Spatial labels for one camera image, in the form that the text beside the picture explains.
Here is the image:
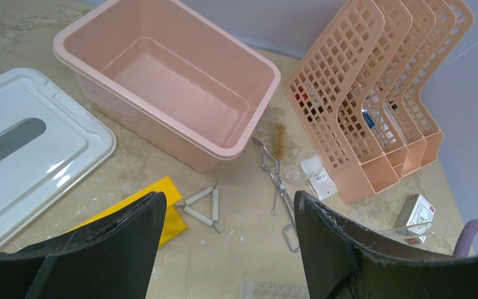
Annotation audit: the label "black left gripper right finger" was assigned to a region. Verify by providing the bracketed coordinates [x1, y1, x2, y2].
[294, 191, 478, 298]

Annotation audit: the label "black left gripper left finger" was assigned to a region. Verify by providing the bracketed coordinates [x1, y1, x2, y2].
[0, 192, 167, 298]

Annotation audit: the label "yellow test tube rack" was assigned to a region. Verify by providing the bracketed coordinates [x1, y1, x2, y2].
[67, 176, 188, 248]

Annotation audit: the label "brown bristle tube brush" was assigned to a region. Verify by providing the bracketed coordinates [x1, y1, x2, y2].
[269, 123, 288, 216]

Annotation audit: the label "small white plastic bag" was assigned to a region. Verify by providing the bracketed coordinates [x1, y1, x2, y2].
[309, 168, 338, 201]

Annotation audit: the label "small white red box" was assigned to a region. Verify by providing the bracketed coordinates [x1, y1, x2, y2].
[393, 194, 436, 245]

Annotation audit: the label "metal crucible tongs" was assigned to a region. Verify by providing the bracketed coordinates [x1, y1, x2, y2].
[251, 137, 301, 252]

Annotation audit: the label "white plastic bin lid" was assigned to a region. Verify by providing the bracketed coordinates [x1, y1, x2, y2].
[0, 68, 116, 247]

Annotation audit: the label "peach mesh file organizer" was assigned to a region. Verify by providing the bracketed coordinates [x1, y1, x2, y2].
[283, 0, 474, 204]

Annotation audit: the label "pink plastic bin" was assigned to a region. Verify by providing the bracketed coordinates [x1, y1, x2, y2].
[53, 0, 281, 173]

